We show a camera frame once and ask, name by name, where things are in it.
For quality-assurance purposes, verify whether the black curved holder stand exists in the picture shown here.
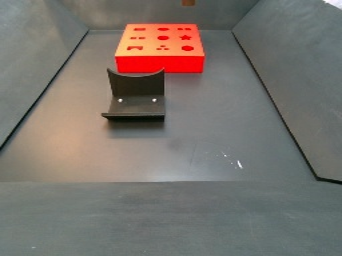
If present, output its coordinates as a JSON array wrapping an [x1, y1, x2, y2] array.
[[102, 69, 166, 120]]

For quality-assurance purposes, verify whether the red shape sorter box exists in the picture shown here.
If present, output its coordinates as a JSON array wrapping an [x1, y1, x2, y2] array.
[[115, 24, 206, 73]]

